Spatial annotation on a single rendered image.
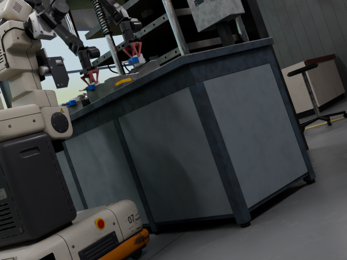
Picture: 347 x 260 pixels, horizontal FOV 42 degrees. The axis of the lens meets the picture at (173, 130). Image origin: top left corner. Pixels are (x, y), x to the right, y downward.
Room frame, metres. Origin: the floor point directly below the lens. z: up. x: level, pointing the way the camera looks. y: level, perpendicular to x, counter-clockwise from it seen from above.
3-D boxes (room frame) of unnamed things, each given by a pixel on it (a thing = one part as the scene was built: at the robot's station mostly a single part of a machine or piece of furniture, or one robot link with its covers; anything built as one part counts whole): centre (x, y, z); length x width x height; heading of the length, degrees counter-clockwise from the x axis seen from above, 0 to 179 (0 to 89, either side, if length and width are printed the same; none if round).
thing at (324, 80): (8.12, -1.81, 0.40); 2.15 x 1.77 x 0.81; 56
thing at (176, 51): (3.79, -0.17, 1.01); 1.10 x 0.74 x 0.05; 42
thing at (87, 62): (2.62, 0.34, 1.02); 0.10 x 0.07 x 0.07; 42
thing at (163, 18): (3.79, -0.17, 1.26); 1.10 x 0.74 x 0.05; 42
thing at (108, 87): (2.73, 0.13, 0.87); 0.50 x 0.26 x 0.14; 132
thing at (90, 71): (2.60, 0.33, 0.95); 0.07 x 0.07 x 0.09; 42
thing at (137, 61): (2.46, 0.09, 0.93); 0.13 x 0.05 x 0.05; 131
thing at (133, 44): (2.47, 0.05, 0.99); 0.07 x 0.07 x 0.09; 41
